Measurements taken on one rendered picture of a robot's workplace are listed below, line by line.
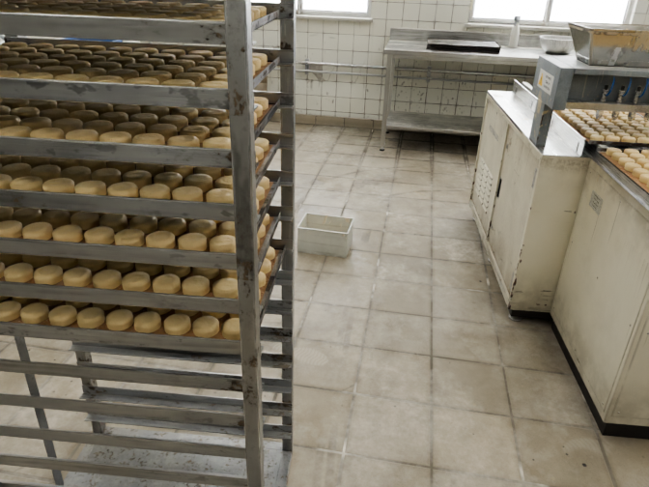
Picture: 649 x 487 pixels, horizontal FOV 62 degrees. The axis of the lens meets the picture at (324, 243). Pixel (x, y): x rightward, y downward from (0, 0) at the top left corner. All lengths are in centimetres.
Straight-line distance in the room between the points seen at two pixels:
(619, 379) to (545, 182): 83
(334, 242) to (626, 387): 166
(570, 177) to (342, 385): 126
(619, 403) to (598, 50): 130
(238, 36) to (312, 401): 164
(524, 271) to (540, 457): 85
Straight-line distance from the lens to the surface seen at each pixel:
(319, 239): 311
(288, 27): 122
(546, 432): 226
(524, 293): 268
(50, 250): 105
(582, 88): 247
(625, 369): 212
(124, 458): 188
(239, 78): 79
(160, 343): 107
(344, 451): 202
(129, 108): 114
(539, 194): 247
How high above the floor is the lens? 150
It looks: 27 degrees down
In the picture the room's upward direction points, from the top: 2 degrees clockwise
